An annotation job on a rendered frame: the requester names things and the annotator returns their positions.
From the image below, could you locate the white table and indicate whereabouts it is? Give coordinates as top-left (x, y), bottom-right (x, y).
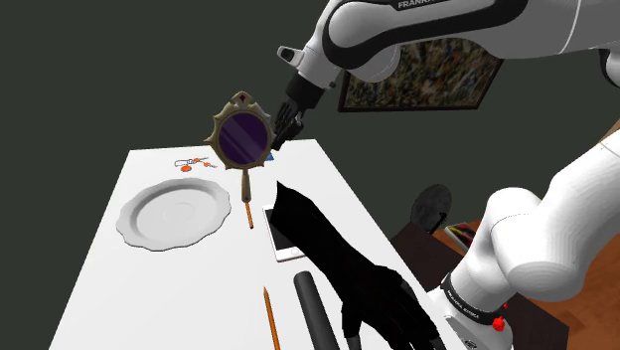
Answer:
top-left (48, 138), bottom-right (467, 350)

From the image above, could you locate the white and orange key ring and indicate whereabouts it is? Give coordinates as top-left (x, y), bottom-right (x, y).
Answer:
top-left (174, 155), bottom-right (220, 174)

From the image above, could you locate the colourful flat book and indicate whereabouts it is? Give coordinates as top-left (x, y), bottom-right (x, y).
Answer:
top-left (443, 222), bottom-right (479, 255)

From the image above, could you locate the white smartphone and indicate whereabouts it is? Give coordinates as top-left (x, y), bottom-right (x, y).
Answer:
top-left (261, 203), bottom-right (307, 263)

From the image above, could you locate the white scalloped plate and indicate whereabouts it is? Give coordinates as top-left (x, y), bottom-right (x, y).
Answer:
top-left (114, 177), bottom-right (233, 253)

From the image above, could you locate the gold hand mirror purple glass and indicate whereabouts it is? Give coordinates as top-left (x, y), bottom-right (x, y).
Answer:
top-left (203, 89), bottom-right (276, 204)

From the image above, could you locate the dark framed wall picture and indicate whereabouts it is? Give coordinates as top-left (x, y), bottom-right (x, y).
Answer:
top-left (337, 37), bottom-right (506, 113)

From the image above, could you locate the dark grey round disc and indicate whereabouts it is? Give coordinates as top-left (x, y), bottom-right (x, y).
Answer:
top-left (409, 183), bottom-right (453, 237)

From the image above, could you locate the long orange pencil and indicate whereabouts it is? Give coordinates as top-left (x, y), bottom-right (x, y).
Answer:
top-left (262, 285), bottom-right (282, 350)

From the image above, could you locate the dark grey cylinder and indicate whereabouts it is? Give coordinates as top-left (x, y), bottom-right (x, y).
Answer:
top-left (293, 270), bottom-right (341, 350)

